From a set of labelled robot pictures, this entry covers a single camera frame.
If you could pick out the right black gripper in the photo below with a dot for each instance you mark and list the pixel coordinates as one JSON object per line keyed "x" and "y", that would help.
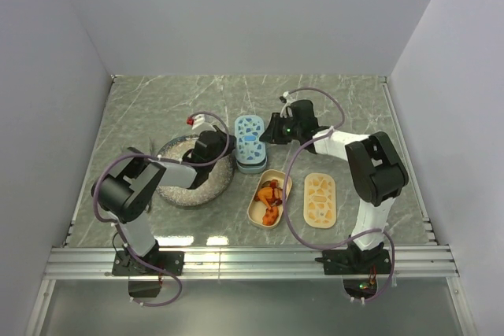
{"x": 272, "y": 133}

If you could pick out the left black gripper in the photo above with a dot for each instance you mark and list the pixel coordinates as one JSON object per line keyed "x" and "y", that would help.
{"x": 231, "y": 144}

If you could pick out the blue patterned lid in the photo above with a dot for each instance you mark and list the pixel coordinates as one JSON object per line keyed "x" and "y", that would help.
{"x": 248, "y": 129}

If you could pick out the blue lunch box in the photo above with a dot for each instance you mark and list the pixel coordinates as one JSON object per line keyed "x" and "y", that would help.
{"x": 252, "y": 168}

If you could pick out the beige lunch box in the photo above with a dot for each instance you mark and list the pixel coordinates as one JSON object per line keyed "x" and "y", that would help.
{"x": 256, "y": 209}

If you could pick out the spotted orange food piece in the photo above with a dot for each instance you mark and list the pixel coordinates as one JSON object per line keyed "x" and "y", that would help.
{"x": 270, "y": 216}

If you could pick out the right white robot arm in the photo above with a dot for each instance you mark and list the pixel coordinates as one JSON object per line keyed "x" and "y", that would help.
{"x": 376, "y": 169}

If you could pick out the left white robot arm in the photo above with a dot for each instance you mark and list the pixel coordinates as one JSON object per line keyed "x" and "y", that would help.
{"x": 123, "y": 191}

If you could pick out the speckled round plate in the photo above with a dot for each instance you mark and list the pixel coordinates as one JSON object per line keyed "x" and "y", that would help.
{"x": 218, "y": 181}

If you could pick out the beige patterned lid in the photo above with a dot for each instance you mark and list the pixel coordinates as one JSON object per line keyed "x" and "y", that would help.
{"x": 320, "y": 204}

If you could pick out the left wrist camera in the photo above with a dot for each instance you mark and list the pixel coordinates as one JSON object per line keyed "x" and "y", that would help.
{"x": 200, "y": 123}

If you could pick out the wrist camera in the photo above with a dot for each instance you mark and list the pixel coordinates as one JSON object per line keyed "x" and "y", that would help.
{"x": 286, "y": 100}
{"x": 200, "y": 123}

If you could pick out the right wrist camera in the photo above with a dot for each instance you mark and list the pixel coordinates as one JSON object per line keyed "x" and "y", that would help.
{"x": 286, "y": 100}

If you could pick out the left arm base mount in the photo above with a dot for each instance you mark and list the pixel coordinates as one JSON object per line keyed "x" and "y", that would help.
{"x": 147, "y": 274}

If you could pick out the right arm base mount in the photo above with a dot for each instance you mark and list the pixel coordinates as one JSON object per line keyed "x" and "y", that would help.
{"x": 360, "y": 268}

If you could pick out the aluminium frame rail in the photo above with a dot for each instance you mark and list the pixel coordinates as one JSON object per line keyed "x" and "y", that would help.
{"x": 248, "y": 263}

